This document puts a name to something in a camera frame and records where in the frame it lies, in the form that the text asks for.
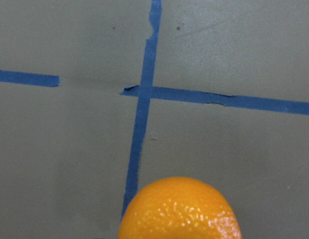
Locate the orange fruit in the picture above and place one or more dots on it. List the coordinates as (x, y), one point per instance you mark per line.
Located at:
(179, 208)

